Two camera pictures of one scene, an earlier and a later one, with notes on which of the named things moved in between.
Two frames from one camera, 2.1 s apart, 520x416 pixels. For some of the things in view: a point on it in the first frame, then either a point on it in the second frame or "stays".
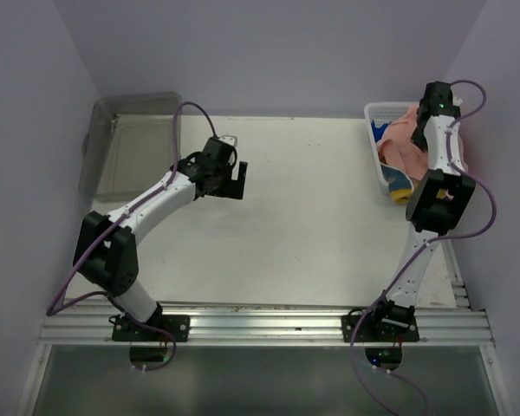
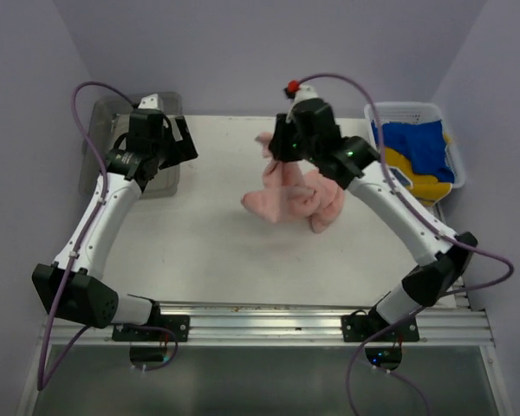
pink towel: (398, 149) → (295, 191)
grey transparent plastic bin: (128, 146) stays
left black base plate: (178, 325) stays
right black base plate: (371, 328) stays
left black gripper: (232, 188) → (183, 149)
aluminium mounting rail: (91, 323) stays
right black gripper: (419, 140) → (279, 145)
